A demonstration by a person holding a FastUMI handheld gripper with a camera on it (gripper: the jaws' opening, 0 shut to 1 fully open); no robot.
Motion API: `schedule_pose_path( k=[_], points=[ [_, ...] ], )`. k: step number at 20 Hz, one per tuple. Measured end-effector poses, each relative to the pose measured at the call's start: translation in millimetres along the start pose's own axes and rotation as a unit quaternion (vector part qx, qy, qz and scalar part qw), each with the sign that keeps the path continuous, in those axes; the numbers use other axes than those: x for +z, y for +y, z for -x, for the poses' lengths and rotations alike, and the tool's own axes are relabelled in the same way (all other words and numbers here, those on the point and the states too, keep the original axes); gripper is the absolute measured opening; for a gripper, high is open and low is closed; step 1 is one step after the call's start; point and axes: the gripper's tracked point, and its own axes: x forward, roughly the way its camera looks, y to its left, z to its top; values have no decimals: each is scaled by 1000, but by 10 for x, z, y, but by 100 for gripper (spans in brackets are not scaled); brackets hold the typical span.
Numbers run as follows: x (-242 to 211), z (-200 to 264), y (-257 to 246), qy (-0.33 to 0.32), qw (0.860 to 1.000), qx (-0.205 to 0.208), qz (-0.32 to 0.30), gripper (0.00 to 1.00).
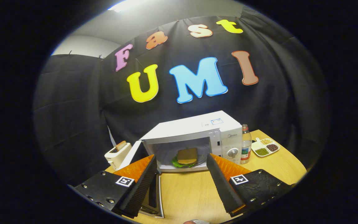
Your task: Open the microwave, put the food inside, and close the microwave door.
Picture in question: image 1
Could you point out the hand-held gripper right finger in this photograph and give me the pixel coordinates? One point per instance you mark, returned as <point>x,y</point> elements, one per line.
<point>222,186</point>

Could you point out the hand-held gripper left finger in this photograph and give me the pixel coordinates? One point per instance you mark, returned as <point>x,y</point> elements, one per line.
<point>141,186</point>

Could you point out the brown bread lettuce sandwich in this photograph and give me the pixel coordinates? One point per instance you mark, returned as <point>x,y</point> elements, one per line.
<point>186,155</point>

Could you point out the white microwave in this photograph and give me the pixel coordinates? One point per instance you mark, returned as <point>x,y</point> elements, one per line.
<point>191,127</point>

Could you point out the white toaster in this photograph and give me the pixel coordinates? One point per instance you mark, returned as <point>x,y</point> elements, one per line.
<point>117,157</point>

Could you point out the clear plastic water bottle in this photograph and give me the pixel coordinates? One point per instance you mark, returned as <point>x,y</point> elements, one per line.
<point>245,149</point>

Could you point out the toast bread slice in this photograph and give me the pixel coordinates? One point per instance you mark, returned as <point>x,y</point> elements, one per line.
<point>121,145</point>

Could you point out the white divided bean tray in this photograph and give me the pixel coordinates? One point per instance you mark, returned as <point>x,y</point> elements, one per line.
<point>262,151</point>

